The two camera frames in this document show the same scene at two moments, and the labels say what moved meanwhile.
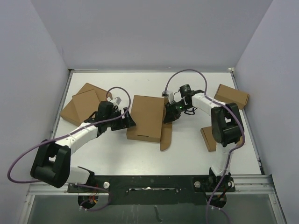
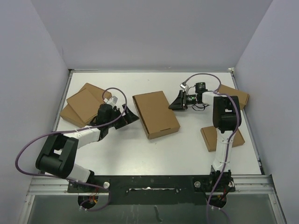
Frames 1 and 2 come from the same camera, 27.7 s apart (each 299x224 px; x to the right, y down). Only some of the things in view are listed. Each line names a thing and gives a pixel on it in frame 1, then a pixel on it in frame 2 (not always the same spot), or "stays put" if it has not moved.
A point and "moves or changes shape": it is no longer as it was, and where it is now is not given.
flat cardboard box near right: x=209 y=138 stays put
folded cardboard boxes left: x=81 y=106 stays put
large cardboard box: x=147 y=114 moves or changes shape
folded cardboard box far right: x=229 y=95 stays put
